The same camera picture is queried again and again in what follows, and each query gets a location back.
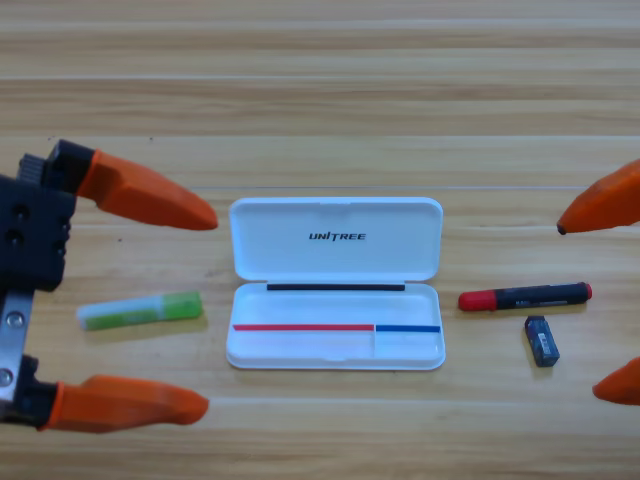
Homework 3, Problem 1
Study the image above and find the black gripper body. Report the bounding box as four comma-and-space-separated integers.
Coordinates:
0, 154, 76, 406

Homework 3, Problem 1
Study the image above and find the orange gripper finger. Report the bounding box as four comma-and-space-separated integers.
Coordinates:
592, 357, 640, 405
47, 139, 220, 232
556, 158, 640, 236
13, 354, 210, 434

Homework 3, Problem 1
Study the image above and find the dark blue eraser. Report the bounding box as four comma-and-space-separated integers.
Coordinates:
524, 315, 561, 368

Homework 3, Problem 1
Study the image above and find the green translucent highlighter pen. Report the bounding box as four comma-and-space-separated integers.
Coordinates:
75, 291, 205, 332

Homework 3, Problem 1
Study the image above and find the red and black marker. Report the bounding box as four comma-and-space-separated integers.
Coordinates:
458, 282, 594, 313

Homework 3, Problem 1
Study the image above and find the white Unitree pencil case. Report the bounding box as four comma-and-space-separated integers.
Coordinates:
225, 196, 447, 372

